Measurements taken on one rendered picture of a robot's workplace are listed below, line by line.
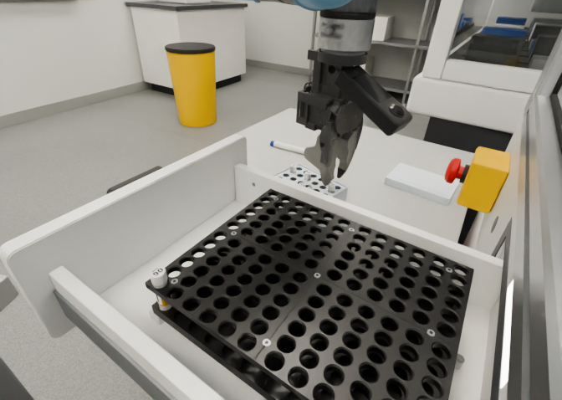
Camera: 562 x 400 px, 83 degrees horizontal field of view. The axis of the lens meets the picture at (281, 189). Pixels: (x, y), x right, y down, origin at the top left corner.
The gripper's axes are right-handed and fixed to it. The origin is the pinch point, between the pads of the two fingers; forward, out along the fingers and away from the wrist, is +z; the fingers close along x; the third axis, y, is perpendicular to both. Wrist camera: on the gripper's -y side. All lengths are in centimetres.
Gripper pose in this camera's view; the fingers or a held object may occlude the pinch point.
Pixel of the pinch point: (336, 176)
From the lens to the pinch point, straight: 56.4
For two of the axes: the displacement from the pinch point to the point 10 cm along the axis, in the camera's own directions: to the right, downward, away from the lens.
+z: -0.3, 8.4, 5.4
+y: -7.1, -4.0, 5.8
